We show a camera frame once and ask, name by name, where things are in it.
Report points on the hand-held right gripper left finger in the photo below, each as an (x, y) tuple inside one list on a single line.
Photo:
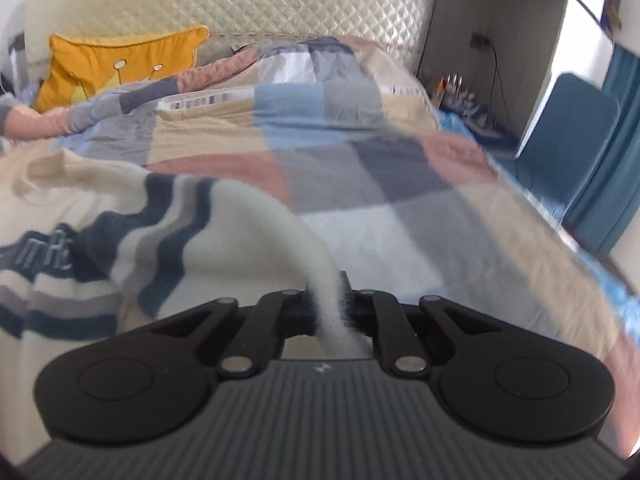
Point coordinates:
[(300, 310)]

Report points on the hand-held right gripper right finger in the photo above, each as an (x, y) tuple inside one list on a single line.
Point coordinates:
[(360, 310)]

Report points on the cream navy striped sweater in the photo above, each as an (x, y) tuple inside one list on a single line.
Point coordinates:
[(100, 195)]

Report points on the patchwork checkered quilt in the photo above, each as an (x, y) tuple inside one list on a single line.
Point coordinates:
[(375, 175)]

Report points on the cluster of small bottles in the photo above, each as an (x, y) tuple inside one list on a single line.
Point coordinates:
[(462, 97)]

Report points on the blue chair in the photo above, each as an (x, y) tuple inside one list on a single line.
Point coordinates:
[(565, 125)]

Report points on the blue curtain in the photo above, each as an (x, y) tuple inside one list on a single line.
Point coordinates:
[(610, 160)]

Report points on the cream quilted headboard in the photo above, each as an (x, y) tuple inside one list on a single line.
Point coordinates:
[(300, 0)]

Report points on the yellow crown print pillow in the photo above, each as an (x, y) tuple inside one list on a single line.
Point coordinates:
[(100, 65)]

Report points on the black wall plug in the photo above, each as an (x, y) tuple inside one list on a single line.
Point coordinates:
[(478, 41)]

